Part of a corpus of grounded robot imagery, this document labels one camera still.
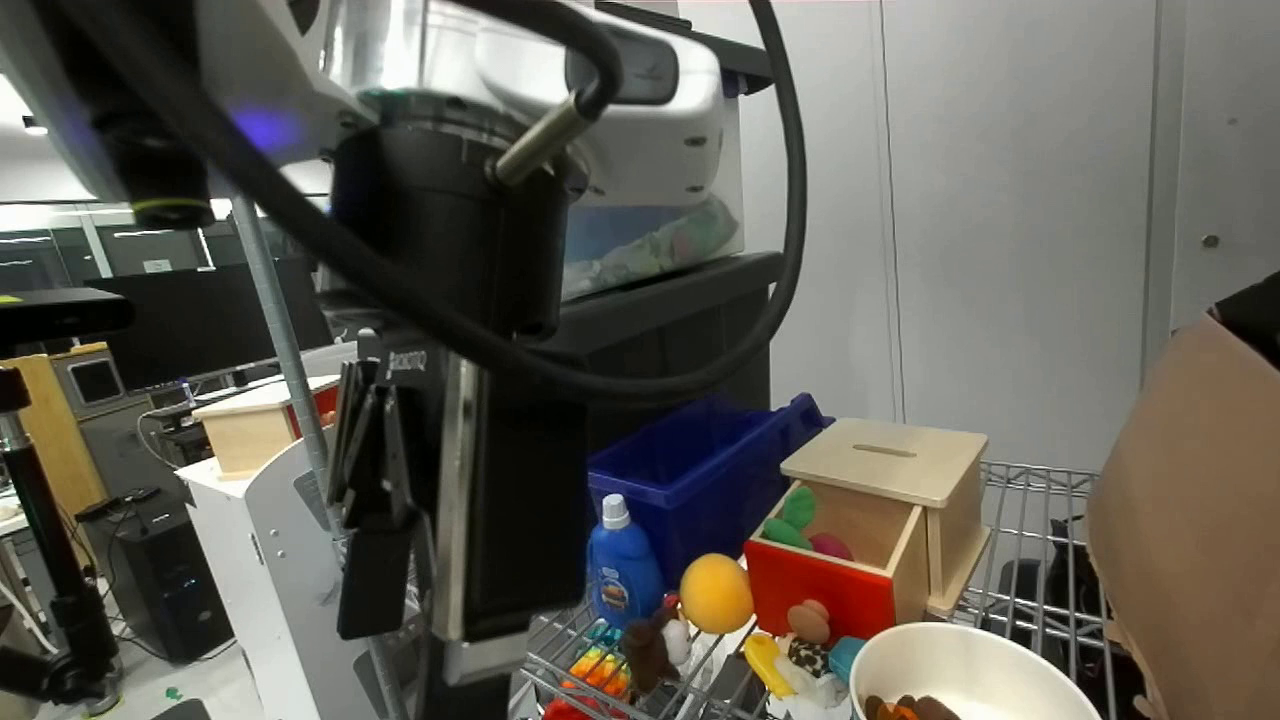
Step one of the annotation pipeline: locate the dark grey storage tote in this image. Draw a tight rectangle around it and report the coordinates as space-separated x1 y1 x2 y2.
436 253 793 644

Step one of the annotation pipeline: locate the blue plastic bin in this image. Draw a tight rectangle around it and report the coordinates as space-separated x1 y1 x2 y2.
585 392 836 593

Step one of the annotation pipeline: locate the white cabinet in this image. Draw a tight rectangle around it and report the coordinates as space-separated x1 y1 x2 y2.
177 436 443 720

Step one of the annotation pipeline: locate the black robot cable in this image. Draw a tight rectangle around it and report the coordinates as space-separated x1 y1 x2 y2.
23 0 810 406

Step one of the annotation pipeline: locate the wooden box with red drawer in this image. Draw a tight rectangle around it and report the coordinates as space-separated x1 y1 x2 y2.
740 415 994 650

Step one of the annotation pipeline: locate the white dish with teal band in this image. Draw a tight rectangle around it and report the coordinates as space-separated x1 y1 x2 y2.
846 620 1106 720

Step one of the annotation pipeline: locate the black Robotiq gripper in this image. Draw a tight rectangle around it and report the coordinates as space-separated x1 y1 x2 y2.
327 117 580 650

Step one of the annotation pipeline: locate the tan round peg doll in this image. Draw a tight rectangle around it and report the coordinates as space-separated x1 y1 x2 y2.
783 597 840 653

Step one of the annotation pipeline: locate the rainbow coloured toy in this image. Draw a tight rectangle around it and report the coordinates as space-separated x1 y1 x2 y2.
563 635 641 709

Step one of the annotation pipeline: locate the large cardboard box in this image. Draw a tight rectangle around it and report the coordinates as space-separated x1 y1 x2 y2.
1089 272 1280 720

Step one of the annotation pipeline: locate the blue detergent bottle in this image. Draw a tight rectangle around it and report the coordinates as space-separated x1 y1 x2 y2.
580 487 666 640

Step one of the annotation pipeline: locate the dark brown plush bear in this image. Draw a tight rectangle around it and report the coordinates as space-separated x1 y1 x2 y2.
619 612 697 695

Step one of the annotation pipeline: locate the black stand with flat top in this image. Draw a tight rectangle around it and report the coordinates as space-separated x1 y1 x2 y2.
0 281 139 712

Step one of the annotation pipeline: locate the pink toy block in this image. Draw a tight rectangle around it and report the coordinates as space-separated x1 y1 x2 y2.
807 529 860 564

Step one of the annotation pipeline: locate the light wooden box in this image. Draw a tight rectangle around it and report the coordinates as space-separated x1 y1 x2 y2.
190 374 342 486

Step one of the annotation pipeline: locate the tan wooden furniture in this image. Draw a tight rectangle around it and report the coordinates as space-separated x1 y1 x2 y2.
0 340 125 538

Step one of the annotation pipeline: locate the metal wire shelf rack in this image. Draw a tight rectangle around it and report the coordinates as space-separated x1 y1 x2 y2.
225 185 1152 720

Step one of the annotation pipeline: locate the yellow giraffe toy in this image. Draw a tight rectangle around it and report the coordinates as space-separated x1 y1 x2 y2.
740 629 840 699

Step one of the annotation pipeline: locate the green toy block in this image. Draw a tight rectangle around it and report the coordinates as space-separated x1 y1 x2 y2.
760 486 829 553

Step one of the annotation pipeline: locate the clear plastic storage bin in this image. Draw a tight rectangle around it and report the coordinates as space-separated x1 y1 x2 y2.
557 185 750 307

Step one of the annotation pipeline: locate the yellow orange ball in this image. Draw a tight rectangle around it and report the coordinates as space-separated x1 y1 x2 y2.
675 549 760 640

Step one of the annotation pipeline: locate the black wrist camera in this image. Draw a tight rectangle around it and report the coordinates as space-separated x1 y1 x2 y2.
71 65 226 231

